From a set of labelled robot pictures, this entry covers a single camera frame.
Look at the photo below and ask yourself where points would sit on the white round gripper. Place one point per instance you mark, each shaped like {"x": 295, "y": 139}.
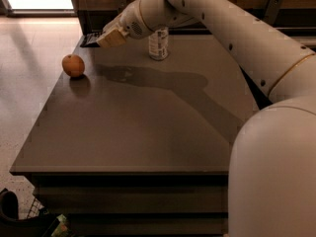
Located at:
{"x": 130, "y": 21}

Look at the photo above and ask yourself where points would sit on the black rxbar chocolate bar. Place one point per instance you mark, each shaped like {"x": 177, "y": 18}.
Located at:
{"x": 90, "y": 40}

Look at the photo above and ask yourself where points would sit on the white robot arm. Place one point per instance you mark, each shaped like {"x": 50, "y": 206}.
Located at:
{"x": 272, "y": 172}

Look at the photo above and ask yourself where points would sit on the clear plastic water bottle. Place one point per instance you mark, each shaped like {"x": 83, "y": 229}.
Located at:
{"x": 158, "y": 44}

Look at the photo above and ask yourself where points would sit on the orange fruit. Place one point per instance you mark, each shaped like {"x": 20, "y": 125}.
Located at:
{"x": 73, "y": 65}

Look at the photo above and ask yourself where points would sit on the upper grey drawer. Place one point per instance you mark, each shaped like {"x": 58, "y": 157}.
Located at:
{"x": 129, "y": 200}

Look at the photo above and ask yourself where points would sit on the grey drawer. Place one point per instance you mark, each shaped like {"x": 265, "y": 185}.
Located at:
{"x": 129, "y": 200}
{"x": 148, "y": 226}

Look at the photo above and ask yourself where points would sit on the lower grey drawer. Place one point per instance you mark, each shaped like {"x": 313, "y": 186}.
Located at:
{"x": 148, "y": 226}

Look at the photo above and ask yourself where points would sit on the green snack package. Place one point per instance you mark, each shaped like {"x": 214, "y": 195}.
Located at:
{"x": 61, "y": 230}

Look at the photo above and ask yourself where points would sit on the left metal bracket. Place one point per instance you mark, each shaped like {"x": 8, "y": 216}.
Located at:
{"x": 122, "y": 4}

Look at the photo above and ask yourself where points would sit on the metal bracket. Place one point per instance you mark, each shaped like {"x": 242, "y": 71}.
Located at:
{"x": 122, "y": 4}
{"x": 271, "y": 11}

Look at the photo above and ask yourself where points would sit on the right metal bracket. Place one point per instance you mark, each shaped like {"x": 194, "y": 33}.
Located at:
{"x": 271, "y": 11}

